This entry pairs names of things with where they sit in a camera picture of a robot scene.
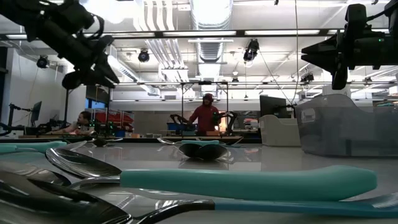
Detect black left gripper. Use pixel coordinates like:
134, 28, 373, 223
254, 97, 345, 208
39, 24, 121, 90

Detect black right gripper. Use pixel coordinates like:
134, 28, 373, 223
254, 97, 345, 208
300, 29, 382, 91

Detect thick teal-handled spoon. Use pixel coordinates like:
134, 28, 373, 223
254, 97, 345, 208
156, 136, 221, 147
0, 139, 88, 154
0, 161, 378, 202

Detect black ceiling spotlight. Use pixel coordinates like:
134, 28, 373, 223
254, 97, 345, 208
35, 54, 51, 70
299, 73, 315, 85
137, 49, 151, 63
242, 38, 261, 62

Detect person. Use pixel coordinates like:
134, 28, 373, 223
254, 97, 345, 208
45, 110, 95, 136
188, 92, 223, 137

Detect black overhead light beam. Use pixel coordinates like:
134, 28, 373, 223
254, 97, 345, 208
0, 28, 398, 40

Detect black computer monitor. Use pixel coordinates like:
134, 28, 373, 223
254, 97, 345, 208
30, 100, 43, 124
259, 94, 289, 119

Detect grey plastic bin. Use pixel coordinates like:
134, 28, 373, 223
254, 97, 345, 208
294, 93, 398, 157

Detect blue background bin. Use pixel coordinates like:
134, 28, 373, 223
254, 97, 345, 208
166, 121, 197, 132

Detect frosted clear plastic bin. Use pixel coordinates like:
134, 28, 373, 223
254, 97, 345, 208
259, 114, 302, 147

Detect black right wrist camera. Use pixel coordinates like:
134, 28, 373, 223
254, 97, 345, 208
344, 2, 368, 32

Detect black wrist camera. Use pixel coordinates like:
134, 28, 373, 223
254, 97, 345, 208
57, 2, 98, 32
344, 2, 368, 32

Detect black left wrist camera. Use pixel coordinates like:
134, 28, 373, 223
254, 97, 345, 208
57, 2, 98, 32

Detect black aluminium table frame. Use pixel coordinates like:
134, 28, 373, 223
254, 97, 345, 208
0, 135, 262, 144

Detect black background station frame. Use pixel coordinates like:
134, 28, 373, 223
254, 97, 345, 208
62, 80, 230, 138

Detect ribbed silver ceiling duct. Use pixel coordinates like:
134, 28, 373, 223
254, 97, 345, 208
189, 0, 234, 80

